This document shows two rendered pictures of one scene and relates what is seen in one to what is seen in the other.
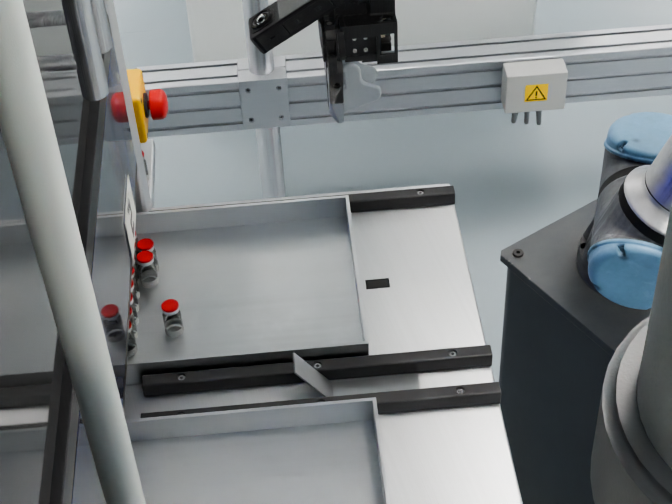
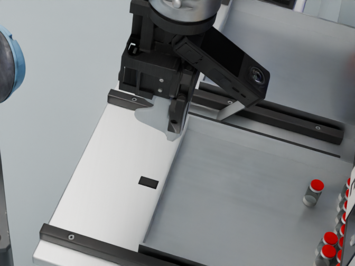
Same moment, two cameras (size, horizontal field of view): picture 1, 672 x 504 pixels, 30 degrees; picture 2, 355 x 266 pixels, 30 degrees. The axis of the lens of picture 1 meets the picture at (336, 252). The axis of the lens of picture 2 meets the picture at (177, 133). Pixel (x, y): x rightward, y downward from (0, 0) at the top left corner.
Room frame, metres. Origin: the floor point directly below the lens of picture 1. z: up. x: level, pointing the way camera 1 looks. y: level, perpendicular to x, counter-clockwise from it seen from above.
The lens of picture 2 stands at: (1.69, 0.09, 1.72)
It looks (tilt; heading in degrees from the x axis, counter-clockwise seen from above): 49 degrees down; 190
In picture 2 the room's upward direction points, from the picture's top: 11 degrees clockwise
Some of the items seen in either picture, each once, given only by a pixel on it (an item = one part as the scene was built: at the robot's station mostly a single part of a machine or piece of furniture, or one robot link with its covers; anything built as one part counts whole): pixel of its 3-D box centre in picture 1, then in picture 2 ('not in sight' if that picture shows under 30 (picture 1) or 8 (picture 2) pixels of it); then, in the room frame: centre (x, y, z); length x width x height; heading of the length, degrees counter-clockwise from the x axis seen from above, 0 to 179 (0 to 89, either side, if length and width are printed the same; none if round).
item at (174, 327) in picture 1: (172, 319); (313, 193); (1.03, 0.20, 0.90); 0.02 x 0.02 x 0.04
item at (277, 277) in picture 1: (219, 286); (271, 212); (1.09, 0.14, 0.90); 0.34 x 0.26 x 0.04; 92
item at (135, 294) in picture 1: (128, 290); (344, 231); (1.08, 0.25, 0.91); 0.18 x 0.02 x 0.05; 2
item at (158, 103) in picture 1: (153, 104); not in sight; (1.33, 0.23, 1.00); 0.04 x 0.04 x 0.04; 2
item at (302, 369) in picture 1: (357, 374); (202, 102); (0.92, -0.02, 0.91); 0.14 x 0.03 x 0.06; 93
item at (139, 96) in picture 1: (118, 107); not in sight; (1.33, 0.27, 1.00); 0.08 x 0.07 x 0.07; 92
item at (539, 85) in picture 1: (533, 86); not in sight; (2.00, -0.41, 0.50); 0.12 x 0.05 x 0.09; 92
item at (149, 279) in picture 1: (147, 269); (326, 245); (1.12, 0.23, 0.91); 0.02 x 0.02 x 0.05
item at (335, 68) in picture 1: (334, 66); not in sight; (1.14, -0.01, 1.17); 0.05 x 0.02 x 0.09; 4
